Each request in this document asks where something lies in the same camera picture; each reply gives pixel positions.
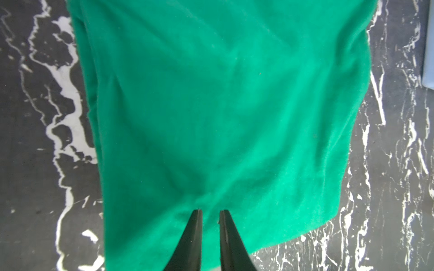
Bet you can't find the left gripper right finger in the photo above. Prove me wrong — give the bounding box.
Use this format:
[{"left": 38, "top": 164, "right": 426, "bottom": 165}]
[{"left": 219, "top": 210, "right": 257, "bottom": 271}]

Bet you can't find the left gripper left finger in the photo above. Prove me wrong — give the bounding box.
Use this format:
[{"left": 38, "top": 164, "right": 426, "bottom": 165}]
[{"left": 164, "top": 210, "right": 203, "bottom": 271}]

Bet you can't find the green t-shirt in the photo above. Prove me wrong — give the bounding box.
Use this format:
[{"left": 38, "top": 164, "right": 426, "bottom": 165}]
[{"left": 67, "top": 1, "right": 376, "bottom": 271}]

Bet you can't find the light blue plastic basket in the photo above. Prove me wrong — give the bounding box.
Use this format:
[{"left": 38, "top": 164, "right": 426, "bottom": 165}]
[{"left": 422, "top": 0, "right": 434, "bottom": 90}]

